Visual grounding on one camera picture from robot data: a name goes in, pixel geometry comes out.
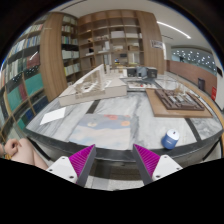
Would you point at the blue and white computer mouse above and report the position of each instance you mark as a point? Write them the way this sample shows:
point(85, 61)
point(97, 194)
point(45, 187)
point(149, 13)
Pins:
point(170, 139)

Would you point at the small ceiling spotlights group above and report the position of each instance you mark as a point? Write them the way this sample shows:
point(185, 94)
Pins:
point(196, 58)

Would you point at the wooden shelf unit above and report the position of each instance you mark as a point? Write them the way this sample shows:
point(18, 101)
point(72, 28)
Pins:
point(113, 26)

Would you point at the black box models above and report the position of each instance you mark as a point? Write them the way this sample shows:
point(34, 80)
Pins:
point(151, 72)

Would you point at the white paper sheet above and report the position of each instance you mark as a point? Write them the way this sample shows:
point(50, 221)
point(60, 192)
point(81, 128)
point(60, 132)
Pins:
point(52, 115)

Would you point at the red wall cabinet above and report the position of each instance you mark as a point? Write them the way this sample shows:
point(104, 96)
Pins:
point(213, 93)

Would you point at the dark bookshelf with books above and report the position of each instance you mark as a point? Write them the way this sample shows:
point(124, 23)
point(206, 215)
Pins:
point(20, 76)

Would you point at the white architectural model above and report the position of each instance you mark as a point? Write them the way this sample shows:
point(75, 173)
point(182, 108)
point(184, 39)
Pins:
point(96, 90)

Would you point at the floral print mouse pad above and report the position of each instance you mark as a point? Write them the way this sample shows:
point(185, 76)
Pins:
point(100, 131)

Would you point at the long ceiling light strip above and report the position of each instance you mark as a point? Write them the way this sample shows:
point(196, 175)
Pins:
point(173, 29)

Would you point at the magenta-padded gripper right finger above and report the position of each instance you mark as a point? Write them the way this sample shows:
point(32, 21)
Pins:
point(163, 166)

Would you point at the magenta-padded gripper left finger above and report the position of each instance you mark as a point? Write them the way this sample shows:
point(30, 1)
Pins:
point(65, 166)

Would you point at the brown model on wooden board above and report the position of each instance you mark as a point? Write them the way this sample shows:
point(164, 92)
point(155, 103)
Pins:
point(176, 100)

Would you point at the flat pale site model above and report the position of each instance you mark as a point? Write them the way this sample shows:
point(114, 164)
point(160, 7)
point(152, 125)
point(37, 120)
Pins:
point(141, 85)

